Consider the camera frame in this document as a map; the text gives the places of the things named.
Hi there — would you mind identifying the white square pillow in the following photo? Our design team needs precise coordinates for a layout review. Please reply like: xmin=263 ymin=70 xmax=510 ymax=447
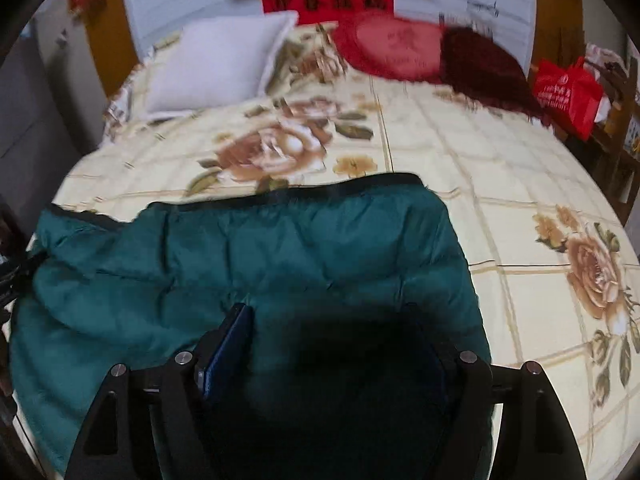
xmin=145 ymin=11 xmax=298 ymax=118

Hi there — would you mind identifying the dark green puffer jacket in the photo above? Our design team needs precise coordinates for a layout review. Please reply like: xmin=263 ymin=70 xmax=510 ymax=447
xmin=10 ymin=172 xmax=490 ymax=471

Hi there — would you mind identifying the dark red velvet cushion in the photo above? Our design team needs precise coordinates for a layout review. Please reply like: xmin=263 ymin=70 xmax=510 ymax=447
xmin=438 ymin=26 xmax=550 ymax=126

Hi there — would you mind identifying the wooden chair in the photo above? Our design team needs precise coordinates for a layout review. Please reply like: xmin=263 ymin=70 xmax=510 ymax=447
xmin=585 ymin=44 xmax=639 ymax=223

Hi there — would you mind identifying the floral cream bed sheet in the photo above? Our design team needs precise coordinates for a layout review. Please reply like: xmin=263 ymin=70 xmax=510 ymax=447
xmin=51 ymin=25 xmax=639 ymax=479

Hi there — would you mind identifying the red heart-shaped cushion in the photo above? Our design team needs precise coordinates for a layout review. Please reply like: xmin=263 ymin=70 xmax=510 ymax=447
xmin=331 ymin=11 xmax=445 ymax=84

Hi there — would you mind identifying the red shopping bag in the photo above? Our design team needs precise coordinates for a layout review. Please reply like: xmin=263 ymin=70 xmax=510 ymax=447
xmin=533 ymin=56 xmax=604 ymax=142

